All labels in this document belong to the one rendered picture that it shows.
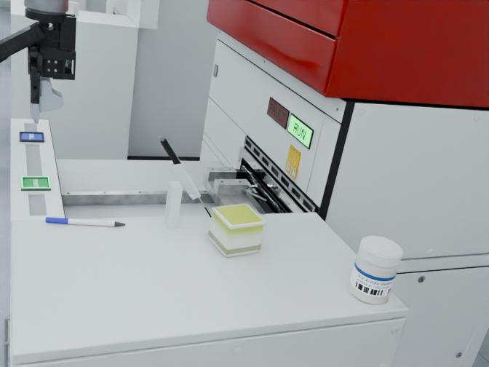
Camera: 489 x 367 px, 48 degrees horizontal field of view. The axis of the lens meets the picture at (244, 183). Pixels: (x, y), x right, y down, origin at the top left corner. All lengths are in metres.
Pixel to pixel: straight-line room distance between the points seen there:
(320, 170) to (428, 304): 0.57
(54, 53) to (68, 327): 0.50
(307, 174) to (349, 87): 0.24
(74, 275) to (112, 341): 0.16
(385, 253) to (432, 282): 0.65
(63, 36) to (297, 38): 0.49
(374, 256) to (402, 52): 0.46
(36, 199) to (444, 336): 1.18
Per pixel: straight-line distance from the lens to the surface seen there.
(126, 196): 1.43
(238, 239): 0.98
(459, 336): 1.79
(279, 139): 1.40
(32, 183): 1.20
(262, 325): 0.85
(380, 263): 0.92
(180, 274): 0.93
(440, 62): 1.26
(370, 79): 1.16
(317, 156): 1.23
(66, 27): 1.08
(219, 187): 1.40
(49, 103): 1.11
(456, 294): 1.66
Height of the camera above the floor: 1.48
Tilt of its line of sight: 24 degrees down
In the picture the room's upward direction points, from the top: 10 degrees clockwise
